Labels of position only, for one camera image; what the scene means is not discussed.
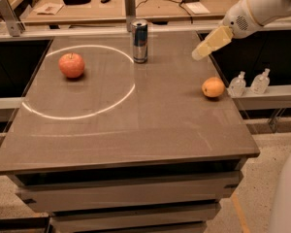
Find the paper note on desk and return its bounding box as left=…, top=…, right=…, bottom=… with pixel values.
left=35, top=3, right=63, bottom=16

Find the white paper sheet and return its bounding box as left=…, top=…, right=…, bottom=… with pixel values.
left=186, top=2, right=210, bottom=15

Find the clear plastic bottle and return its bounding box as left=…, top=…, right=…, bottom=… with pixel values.
left=229, top=71, right=246, bottom=97
left=250, top=68, right=270, bottom=94

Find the redbull can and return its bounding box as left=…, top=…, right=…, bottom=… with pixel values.
left=131, top=19, right=147, bottom=63

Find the metal bracket post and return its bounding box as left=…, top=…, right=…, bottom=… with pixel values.
left=124, top=0, right=136, bottom=32
left=0, top=0, right=25, bottom=37

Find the clear plastic bottle right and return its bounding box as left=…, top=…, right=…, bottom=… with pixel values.
left=250, top=68, right=270, bottom=94

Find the left metal bracket post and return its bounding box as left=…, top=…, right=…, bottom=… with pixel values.
left=0, top=0, right=25, bottom=37

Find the orange fruit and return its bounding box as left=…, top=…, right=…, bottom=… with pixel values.
left=202, top=77, right=225, bottom=98

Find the middle metal bracket post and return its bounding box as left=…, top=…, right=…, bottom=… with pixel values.
left=124, top=0, right=136, bottom=32

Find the red apple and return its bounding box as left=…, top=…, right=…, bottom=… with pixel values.
left=58, top=52, right=85, bottom=79

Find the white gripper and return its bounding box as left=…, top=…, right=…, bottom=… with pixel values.
left=192, top=0, right=259, bottom=61

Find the clear plastic bottle left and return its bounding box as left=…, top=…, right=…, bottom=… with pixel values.
left=229, top=71, right=246, bottom=97

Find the black cloth bundle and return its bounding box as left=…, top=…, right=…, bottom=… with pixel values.
left=63, top=0, right=91, bottom=5

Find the grey drawer cabinet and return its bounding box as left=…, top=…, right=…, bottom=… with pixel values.
left=12, top=159, right=243, bottom=233

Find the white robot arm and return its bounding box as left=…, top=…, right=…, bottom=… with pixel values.
left=192, top=0, right=291, bottom=233

